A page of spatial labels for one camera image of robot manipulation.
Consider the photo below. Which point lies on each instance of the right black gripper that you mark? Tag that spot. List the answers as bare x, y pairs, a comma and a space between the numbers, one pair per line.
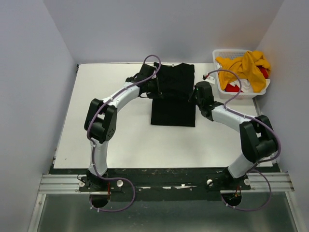
191, 98

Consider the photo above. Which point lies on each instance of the black t-shirt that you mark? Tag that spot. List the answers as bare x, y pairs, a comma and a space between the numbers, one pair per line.
172, 107

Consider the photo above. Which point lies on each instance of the aluminium rail frame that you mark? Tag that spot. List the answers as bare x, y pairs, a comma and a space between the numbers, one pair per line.
138, 144

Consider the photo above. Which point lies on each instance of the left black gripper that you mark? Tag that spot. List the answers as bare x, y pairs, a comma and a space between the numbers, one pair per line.
157, 93

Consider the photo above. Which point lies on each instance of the red t-shirt in basket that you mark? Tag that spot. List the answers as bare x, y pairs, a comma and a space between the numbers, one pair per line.
265, 75

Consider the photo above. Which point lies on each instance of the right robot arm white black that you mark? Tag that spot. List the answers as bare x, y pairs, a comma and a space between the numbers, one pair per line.
257, 137

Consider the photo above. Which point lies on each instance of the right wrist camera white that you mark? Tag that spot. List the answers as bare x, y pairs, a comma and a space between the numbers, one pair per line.
210, 79

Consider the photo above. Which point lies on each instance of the white t-shirt in basket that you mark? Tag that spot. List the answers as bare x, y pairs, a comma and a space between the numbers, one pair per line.
234, 86

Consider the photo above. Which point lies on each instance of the yellow t-shirt in basket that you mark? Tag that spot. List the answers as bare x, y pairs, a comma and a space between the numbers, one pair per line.
244, 67

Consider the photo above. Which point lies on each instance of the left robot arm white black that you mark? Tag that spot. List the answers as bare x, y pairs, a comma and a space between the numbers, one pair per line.
101, 119

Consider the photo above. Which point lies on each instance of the white plastic laundry basket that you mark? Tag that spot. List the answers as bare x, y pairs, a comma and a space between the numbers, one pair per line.
230, 53

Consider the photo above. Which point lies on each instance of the black mounting base plate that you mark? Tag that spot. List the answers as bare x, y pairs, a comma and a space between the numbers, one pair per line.
156, 184

